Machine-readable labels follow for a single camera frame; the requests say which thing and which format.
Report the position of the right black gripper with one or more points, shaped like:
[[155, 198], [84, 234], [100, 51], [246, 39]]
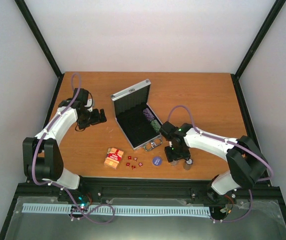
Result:
[[170, 156]]

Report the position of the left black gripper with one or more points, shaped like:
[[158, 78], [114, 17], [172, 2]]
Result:
[[97, 119]]

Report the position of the brown poker chip stack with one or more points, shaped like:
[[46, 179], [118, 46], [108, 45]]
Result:
[[187, 165]]

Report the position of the aluminium poker case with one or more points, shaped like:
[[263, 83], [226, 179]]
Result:
[[129, 104]]

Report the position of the green poker chip stack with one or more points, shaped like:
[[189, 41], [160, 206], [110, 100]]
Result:
[[155, 125]]

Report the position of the red playing card deck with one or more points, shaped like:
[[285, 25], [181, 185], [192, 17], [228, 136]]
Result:
[[113, 157]]

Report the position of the purple poker chip stack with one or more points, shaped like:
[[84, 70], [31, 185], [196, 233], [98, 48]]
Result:
[[148, 114]]

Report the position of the blue white poker chip stack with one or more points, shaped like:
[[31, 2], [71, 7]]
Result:
[[174, 163]]

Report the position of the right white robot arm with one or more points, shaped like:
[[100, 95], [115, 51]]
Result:
[[245, 161]]

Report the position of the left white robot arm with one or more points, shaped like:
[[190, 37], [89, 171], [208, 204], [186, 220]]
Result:
[[42, 160]]

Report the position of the blue small blind button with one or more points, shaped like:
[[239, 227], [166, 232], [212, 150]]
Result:
[[157, 161]]

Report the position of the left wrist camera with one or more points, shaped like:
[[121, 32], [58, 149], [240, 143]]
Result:
[[90, 104]]

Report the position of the black aluminium frame rail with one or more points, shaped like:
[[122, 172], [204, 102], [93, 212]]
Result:
[[192, 191]]

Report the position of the white slotted cable duct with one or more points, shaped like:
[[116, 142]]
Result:
[[142, 211]]

